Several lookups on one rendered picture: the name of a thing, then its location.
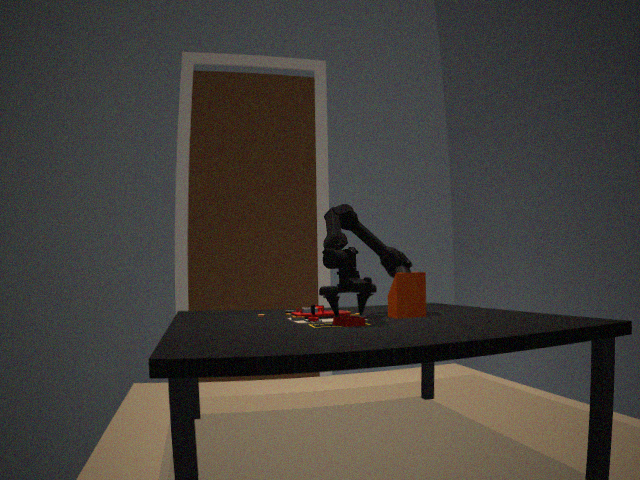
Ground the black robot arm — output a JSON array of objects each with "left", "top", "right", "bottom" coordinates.
[{"left": 322, "top": 204, "right": 413, "bottom": 293}]

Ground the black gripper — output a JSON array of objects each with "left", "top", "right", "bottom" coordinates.
[{"left": 319, "top": 268, "right": 377, "bottom": 317}]

